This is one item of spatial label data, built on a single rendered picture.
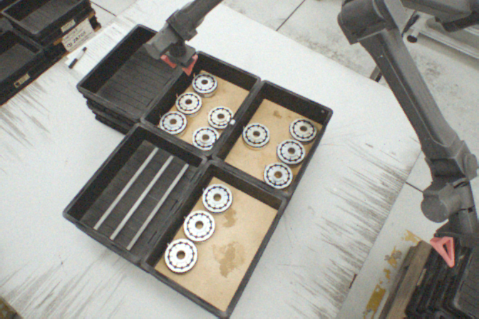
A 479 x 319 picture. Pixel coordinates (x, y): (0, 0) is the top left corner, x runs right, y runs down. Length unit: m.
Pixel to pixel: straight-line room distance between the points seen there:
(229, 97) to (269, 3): 1.80
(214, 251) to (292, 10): 2.33
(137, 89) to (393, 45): 1.08
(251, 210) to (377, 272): 1.10
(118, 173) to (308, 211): 0.72
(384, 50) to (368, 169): 0.89
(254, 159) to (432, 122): 0.71
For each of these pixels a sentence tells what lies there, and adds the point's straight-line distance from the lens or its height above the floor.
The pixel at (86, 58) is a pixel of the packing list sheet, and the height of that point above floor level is 0.70.
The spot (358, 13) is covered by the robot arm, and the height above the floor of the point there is 1.58.
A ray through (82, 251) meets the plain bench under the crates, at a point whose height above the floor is 0.70.
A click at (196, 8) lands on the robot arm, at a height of 1.41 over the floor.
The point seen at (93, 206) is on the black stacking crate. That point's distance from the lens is 1.36.
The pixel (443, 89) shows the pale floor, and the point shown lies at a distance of 2.98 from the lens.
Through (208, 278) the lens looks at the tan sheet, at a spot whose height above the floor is 0.83.
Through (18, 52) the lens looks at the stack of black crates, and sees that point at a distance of 2.59.
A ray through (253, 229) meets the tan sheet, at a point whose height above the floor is 0.83.
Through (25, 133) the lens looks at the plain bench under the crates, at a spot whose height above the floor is 0.70.
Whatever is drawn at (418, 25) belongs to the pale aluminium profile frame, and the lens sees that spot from 3.11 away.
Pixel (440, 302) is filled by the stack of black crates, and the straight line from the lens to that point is 1.76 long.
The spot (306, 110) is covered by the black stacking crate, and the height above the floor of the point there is 0.88.
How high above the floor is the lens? 2.03
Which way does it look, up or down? 60 degrees down
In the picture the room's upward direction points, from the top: 3 degrees clockwise
